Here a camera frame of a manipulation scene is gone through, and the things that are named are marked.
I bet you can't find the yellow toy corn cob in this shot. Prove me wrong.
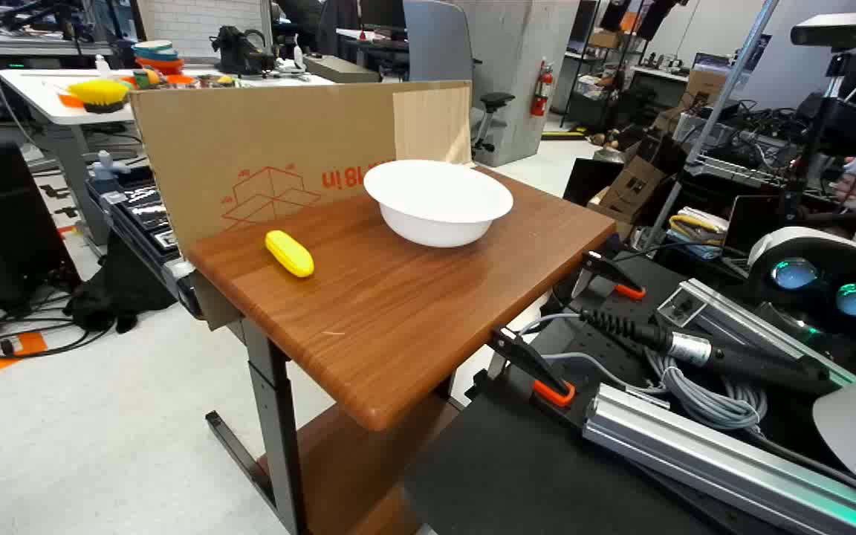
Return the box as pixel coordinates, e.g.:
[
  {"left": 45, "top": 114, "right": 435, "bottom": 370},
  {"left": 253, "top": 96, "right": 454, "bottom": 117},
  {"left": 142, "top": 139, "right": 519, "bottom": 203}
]
[{"left": 262, "top": 225, "right": 317, "bottom": 283}]

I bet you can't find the white bowl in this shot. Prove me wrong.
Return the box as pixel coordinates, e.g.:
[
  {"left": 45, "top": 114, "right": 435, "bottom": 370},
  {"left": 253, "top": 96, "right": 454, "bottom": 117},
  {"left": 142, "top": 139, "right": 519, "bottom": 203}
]
[{"left": 360, "top": 159, "right": 516, "bottom": 252}]

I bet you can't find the black clamp orange tip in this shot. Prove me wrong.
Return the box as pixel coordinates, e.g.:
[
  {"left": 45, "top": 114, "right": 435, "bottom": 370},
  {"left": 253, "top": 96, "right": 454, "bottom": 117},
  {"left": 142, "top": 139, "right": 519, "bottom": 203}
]
[
  {"left": 580, "top": 246, "right": 650, "bottom": 307},
  {"left": 485, "top": 325, "right": 583, "bottom": 413}
]

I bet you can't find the black office chair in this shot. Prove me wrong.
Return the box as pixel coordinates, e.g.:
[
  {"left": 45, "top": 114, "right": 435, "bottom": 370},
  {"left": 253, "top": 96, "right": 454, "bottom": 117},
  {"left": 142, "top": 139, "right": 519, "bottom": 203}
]
[{"left": 470, "top": 90, "right": 516, "bottom": 165}]

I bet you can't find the red fire extinguisher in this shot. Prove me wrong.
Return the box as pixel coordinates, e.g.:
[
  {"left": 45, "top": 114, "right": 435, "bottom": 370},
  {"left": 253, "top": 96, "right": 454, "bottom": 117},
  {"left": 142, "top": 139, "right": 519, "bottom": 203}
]
[{"left": 525, "top": 59, "right": 558, "bottom": 121}]

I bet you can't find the wooden panel under table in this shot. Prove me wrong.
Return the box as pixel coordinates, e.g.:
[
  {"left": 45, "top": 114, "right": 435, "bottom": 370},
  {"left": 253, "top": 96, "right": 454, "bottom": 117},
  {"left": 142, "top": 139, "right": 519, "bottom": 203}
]
[{"left": 290, "top": 392, "right": 472, "bottom": 535}]

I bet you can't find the black base platform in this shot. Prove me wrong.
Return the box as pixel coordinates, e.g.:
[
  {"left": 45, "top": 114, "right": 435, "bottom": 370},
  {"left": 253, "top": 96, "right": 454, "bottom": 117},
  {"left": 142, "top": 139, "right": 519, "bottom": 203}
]
[{"left": 400, "top": 252, "right": 778, "bottom": 535}]

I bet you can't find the brown cardboard panel red print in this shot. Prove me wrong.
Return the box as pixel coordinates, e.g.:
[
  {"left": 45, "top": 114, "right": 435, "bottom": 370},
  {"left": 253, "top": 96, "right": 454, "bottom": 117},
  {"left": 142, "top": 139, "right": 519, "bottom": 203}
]
[{"left": 130, "top": 80, "right": 476, "bottom": 334}]

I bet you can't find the grey metal table leg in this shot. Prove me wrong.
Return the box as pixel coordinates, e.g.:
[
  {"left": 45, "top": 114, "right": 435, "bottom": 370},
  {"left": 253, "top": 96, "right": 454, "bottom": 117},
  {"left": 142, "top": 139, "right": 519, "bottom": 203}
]
[{"left": 203, "top": 318, "right": 313, "bottom": 535}]

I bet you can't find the small brown cardboard box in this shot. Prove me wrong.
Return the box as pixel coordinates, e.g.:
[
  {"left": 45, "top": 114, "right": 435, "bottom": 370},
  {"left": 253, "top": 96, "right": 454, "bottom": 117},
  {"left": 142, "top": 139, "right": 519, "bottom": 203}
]
[{"left": 594, "top": 154, "right": 674, "bottom": 225}]

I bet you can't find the grey partition panel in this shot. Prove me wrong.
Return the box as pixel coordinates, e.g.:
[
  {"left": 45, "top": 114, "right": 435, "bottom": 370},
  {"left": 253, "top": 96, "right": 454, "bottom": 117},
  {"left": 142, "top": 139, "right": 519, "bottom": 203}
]
[{"left": 400, "top": 0, "right": 583, "bottom": 169}]

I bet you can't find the black rack silver edge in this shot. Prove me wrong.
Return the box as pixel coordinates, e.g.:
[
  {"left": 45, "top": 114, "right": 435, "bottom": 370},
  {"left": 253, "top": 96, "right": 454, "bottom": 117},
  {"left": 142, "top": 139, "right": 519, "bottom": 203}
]
[{"left": 99, "top": 182, "right": 204, "bottom": 322}]

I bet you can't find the black bag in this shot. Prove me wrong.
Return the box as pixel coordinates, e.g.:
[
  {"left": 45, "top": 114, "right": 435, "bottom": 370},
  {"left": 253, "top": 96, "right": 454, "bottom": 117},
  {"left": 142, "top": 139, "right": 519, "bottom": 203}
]
[{"left": 60, "top": 228, "right": 180, "bottom": 337}]

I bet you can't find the stack of coloured items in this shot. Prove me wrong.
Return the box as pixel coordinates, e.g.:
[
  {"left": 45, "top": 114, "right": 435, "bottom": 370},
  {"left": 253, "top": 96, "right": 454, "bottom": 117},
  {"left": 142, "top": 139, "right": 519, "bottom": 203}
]
[{"left": 130, "top": 38, "right": 189, "bottom": 92}]

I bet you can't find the silver slanted pole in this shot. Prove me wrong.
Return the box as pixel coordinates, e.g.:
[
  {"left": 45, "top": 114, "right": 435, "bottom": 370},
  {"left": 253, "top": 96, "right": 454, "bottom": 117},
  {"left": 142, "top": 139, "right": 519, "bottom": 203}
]
[{"left": 684, "top": 0, "right": 784, "bottom": 167}]

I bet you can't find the white VR headset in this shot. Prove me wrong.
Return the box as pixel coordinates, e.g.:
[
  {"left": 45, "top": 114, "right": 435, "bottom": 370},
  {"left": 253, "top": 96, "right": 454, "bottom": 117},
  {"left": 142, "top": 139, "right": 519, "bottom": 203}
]
[{"left": 744, "top": 222, "right": 856, "bottom": 352}]

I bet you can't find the white background table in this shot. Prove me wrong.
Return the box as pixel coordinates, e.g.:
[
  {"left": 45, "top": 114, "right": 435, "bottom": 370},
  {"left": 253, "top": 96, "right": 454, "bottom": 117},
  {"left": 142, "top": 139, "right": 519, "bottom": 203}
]
[{"left": 0, "top": 66, "right": 338, "bottom": 249}]

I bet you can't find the black cable silver connector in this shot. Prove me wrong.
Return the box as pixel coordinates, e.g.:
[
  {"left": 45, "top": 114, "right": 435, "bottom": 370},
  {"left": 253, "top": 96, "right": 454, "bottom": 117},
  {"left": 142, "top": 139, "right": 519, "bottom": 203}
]
[{"left": 568, "top": 301, "right": 837, "bottom": 402}]

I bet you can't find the grey coiled cable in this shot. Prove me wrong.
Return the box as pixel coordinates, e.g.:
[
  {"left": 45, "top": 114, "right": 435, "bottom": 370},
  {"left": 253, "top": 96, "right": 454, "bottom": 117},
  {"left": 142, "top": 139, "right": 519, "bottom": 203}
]
[{"left": 641, "top": 349, "right": 773, "bottom": 438}]

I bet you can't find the short silver aluminium rail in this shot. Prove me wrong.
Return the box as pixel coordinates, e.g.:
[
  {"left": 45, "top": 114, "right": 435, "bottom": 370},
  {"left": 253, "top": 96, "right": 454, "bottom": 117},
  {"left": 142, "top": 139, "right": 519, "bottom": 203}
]
[{"left": 653, "top": 277, "right": 856, "bottom": 392}]

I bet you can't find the long silver aluminium rail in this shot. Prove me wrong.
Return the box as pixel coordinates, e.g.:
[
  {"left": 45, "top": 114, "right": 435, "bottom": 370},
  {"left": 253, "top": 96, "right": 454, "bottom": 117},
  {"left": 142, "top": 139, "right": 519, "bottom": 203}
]
[{"left": 580, "top": 381, "right": 856, "bottom": 535}]

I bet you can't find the black stereo camera bar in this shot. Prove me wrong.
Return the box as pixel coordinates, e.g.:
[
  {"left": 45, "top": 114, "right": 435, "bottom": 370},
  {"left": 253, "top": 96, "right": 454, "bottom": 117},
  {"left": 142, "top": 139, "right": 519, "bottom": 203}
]
[{"left": 788, "top": 8, "right": 856, "bottom": 52}]

